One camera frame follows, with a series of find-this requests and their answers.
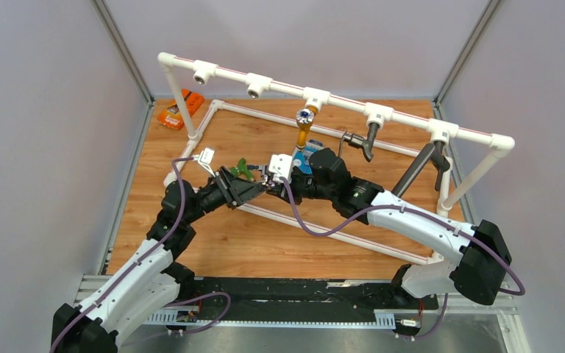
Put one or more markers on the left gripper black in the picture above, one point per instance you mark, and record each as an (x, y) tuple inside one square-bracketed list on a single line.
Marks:
[(235, 190)]

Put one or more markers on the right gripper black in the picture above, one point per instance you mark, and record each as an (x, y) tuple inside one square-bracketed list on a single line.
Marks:
[(280, 190)]

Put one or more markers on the green plastic faucet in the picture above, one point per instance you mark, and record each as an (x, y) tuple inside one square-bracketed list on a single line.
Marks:
[(242, 169)]

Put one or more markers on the chrome metal faucet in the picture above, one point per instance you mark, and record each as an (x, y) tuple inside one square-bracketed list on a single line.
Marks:
[(265, 176)]

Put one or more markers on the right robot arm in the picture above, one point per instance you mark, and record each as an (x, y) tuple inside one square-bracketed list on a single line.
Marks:
[(476, 258)]

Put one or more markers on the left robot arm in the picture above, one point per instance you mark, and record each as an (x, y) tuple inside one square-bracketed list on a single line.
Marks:
[(151, 278)]

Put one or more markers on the blue razor box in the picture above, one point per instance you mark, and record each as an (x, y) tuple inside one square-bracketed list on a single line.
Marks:
[(301, 157)]

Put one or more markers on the dark grey short faucet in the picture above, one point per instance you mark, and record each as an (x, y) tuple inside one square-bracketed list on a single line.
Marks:
[(365, 144)]

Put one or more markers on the dark grey long faucet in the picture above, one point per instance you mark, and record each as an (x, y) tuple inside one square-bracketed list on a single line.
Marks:
[(433, 153)]

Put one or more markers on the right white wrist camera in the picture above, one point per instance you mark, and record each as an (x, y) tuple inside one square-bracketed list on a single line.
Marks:
[(280, 167)]

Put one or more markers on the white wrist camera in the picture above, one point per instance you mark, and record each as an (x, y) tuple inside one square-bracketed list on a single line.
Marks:
[(204, 159), (280, 167)]

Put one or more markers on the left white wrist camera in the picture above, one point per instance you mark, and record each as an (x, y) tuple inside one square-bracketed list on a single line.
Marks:
[(204, 159)]

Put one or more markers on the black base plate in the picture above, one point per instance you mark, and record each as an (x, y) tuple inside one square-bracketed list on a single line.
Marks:
[(302, 300)]

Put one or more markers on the white PVC pipe frame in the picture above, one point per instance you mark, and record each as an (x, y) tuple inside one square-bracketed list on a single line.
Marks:
[(312, 229)]

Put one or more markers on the aluminium frame rail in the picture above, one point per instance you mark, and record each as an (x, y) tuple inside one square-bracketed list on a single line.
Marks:
[(458, 325)]

